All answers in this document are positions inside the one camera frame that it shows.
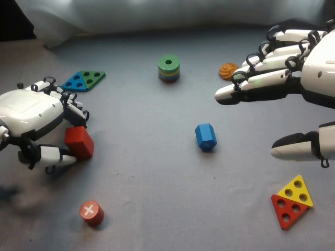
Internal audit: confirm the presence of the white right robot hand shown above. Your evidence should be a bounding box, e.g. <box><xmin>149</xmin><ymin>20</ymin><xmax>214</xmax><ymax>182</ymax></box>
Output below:
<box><xmin>214</xmin><ymin>19</ymin><xmax>335</xmax><ymax>168</ymax></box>

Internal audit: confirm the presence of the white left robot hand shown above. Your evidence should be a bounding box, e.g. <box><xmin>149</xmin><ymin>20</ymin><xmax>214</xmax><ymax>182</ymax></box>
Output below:
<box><xmin>0</xmin><ymin>76</ymin><xmax>91</xmax><ymax>175</ymax></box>

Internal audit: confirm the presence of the red block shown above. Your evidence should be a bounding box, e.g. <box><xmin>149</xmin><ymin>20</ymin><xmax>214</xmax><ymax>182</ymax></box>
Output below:
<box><xmin>64</xmin><ymin>126</ymin><xmax>94</xmax><ymax>160</ymax></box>

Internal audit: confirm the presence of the blue cube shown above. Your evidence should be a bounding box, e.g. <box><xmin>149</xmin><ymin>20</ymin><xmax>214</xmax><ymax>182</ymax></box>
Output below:
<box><xmin>194</xmin><ymin>123</ymin><xmax>218</xmax><ymax>152</ymax></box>

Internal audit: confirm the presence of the blue triangle with holes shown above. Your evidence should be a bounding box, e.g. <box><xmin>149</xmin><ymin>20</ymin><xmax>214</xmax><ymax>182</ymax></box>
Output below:
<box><xmin>60</xmin><ymin>72</ymin><xmax>88</xmax><ymax>93</ymax></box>

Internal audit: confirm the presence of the green triangle block with holes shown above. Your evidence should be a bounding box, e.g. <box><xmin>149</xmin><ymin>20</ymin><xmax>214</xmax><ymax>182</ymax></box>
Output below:
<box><xmin>80</xmin><ymin>70</ymin><xmax>107</xmax><ymax>92</ymax></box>

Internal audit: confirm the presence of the yellow triangle block with holes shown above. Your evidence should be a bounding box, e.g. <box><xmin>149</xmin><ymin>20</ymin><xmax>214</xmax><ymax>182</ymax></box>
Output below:
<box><xmin>276</xmin><ymin>174</ymin><xmax>314</xmax><ymax>209</ymax></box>

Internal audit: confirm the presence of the red triangle with holes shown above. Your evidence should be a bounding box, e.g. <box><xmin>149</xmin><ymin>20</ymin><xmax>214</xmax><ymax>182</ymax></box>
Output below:
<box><xmin>271</xmin><ymin>193</ymin><xmax>308</xmax><ymax>231</ymax></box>

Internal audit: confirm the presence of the orange swirl cookie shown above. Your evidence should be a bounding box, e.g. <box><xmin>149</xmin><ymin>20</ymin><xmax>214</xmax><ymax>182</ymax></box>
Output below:
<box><xmin>218</xmin><ymin>62</ymin><xmax>240</xmax><ymax>81</ymax></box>

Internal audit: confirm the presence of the red cylinder with white cross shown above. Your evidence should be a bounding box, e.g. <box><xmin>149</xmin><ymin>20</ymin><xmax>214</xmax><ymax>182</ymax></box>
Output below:
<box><xmin>79</xmin><ymin>200</ymin><xmax>105</xmax><ymax>227</ymax></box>

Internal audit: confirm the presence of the grey table cloth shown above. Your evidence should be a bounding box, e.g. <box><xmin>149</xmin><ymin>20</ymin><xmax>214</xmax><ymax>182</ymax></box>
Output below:
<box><xmin>0</xmin><ymin>25</ymin><xmax>335</xmax><ymax>251</ymax></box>

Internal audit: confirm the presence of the white curtain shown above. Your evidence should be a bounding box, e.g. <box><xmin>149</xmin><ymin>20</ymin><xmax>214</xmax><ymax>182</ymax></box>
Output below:
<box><xmin>14</xmin><ymin>0</ymin><xmax>335</xmax><ymax>50</ymax></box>

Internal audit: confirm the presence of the green ring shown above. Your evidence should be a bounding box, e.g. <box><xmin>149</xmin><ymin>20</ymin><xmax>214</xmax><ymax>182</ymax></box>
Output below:
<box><xmin>157</xmin><ymin>54</ymin><xmax>181</xmax><ymax>73</ymax></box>

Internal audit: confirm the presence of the blue ring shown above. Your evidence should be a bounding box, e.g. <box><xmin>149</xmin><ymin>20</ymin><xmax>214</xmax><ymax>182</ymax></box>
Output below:
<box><xmin>158</xmin><ymin>73</ymin><xmax>181</xmax><ymax>81</ymax></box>

